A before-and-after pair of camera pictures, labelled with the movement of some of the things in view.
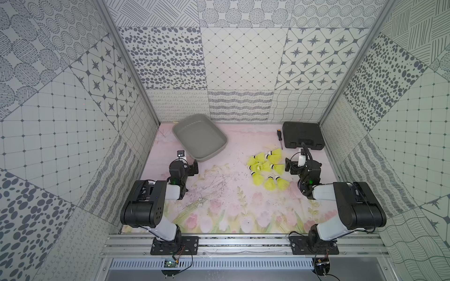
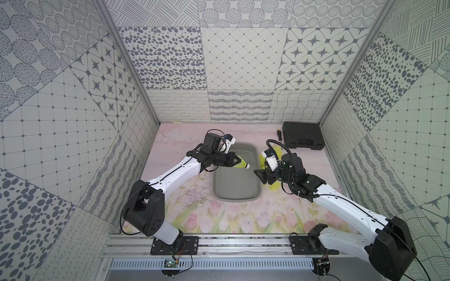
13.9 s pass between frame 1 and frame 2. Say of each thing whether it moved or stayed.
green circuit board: stayed
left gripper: moved
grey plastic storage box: moved
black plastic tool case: stayed
